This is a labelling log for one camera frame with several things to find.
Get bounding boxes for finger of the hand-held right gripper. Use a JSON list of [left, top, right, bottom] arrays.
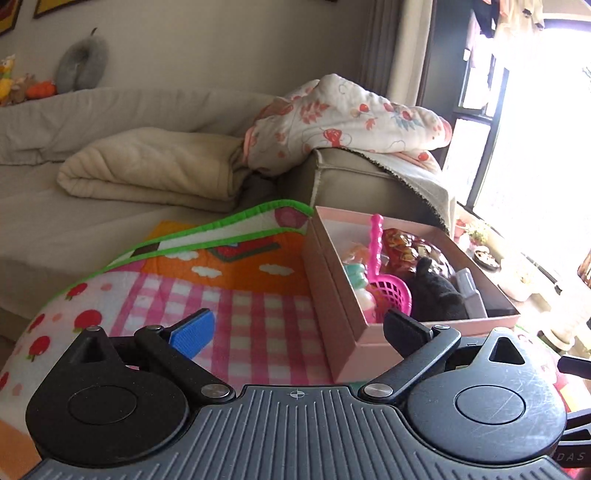
[[557, 356, 591, 379]]

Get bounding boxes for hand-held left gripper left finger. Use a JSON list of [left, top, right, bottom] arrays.
[[81, 309, 235, 403]]

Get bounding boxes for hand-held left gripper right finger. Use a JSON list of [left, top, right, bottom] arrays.
[[360, 308, 527, 407]]

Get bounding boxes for black plush toy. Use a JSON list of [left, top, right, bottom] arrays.
[[406, 257, 469, 322]]

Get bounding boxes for pink cardboard box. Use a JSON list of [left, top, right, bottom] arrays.
[[302, 206, 522, 385]]

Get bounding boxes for red snack packet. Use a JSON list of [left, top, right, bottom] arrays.
[[381, 227, 455, 282]]

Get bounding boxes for pink plastic scoop net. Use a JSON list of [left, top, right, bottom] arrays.
[[367, 213, 413, 324]]

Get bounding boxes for bread packet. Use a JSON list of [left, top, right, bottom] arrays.
[[342, 244, 375, 271]]

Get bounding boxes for large white plant pot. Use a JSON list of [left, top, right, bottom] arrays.
[[542, 277, 591, 352]]

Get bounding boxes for green white toy bottle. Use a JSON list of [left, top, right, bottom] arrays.
[[344, 261, 384, 324]]

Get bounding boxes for colourful checked play mat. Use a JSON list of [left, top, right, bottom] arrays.
[[0, 199, 591, 472]]

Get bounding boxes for dark small bowl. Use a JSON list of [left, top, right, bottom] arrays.
[[473, 247, 502, 268]]

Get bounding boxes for small potted plant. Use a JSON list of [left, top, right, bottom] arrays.
[[455, 217, 490, 247]]

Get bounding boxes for grey knitted throw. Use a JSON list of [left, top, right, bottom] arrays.
[[355, 148, 458, 234]]

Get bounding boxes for beige sofa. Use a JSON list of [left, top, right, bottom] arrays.
[[0, 88, 458, 324]]

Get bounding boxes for folded beige blanket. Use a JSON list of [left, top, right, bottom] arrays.
[[58, 129, 259, 213]]

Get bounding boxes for floral print quilt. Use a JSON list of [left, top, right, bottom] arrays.
[[242, 74, 453, 178]]

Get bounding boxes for long grey sofa cushion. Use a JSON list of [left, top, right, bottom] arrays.
[[0, 88, 278, 164]]

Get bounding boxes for orange plush toy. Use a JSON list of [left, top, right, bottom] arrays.
[[25, 80, 57, 100]]

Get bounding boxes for beige curtain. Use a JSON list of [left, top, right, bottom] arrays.
[[358, 0, 435, 107]]

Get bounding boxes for grey neck pillow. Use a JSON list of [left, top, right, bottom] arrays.
[[55, 28, 108, 92]]

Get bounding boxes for brown plush toy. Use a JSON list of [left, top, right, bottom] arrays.
[[9, 74, 38, 104]]

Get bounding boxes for yellow plush toy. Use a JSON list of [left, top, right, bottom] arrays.
[[0, 54, 17, 106]]

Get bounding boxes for hanging clothes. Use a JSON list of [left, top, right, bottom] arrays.
[[464, 0, 561, 42]]

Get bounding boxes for black window frame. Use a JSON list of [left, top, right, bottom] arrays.
[[416, 0, 513, 213]]

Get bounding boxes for framed wall picture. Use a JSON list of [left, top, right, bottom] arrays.
[[33, 0, 95, 19], [0, 0, 24, 35]]

